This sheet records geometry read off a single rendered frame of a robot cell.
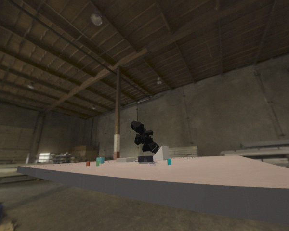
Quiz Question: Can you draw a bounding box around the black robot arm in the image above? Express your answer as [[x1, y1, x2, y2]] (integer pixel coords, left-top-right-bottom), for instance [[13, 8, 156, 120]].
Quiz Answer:
[[131, 121, 159, 154]]

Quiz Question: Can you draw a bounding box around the tan shallow tray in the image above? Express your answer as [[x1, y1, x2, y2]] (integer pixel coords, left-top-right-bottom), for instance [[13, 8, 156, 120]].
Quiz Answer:
[[116, 157, 135, 162]]

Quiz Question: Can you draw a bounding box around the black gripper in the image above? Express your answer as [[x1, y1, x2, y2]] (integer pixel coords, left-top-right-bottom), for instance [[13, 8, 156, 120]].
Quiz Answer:
[[141, 130, 153, 152]]

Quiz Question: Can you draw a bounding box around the small turquoise cube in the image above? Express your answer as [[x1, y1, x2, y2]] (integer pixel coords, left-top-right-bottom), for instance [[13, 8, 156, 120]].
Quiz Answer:
[[96, 157, 105, 164]]

